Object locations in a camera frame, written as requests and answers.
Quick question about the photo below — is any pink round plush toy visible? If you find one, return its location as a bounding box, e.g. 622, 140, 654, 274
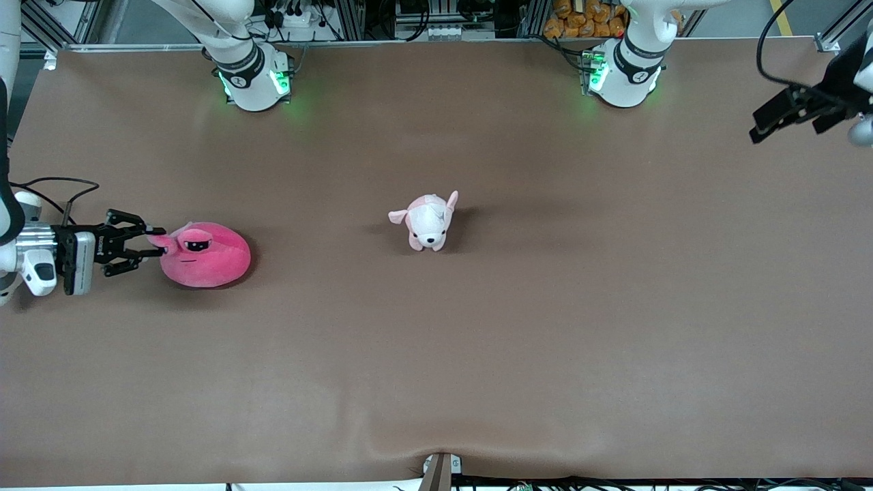
147, 222, 252, 288

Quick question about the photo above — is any bag of orange snacks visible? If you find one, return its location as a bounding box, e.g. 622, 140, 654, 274
544, 0, 630, 40

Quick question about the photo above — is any white power strip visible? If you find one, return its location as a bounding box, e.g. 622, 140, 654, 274
271, 5, 323, 29

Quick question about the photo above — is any white pink dog plush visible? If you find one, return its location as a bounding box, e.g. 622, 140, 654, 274
388, 190, 460, 252

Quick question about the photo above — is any aluminium frame profile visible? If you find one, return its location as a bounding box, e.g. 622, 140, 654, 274
814, 0, 873, 54
17, 0, 103, 52

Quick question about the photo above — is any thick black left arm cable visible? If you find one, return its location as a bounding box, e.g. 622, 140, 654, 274
755, 0, 829, 96

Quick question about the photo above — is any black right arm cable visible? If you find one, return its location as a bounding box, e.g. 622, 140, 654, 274
5, 176, 101, 227

